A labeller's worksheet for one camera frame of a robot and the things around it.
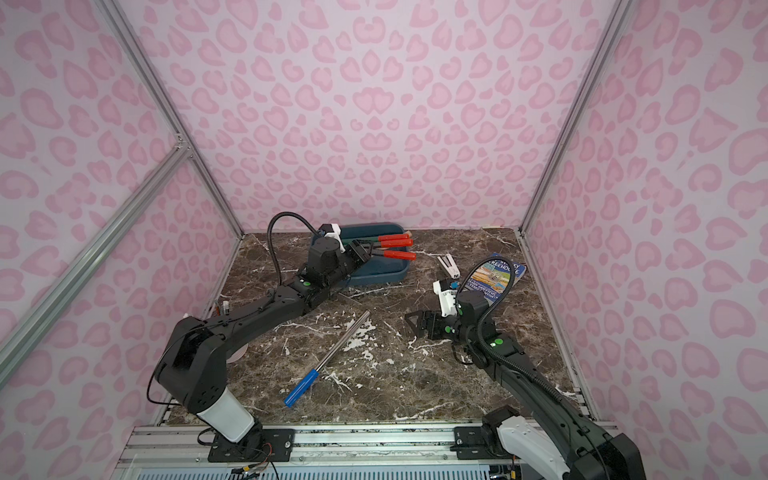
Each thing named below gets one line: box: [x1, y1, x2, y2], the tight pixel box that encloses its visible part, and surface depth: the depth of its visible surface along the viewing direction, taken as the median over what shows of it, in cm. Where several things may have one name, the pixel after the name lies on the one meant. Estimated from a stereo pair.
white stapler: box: [437, 253, 461, 279], surface depth 109 cm
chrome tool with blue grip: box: [284, 310, 371, 408], surface depth 86 cm
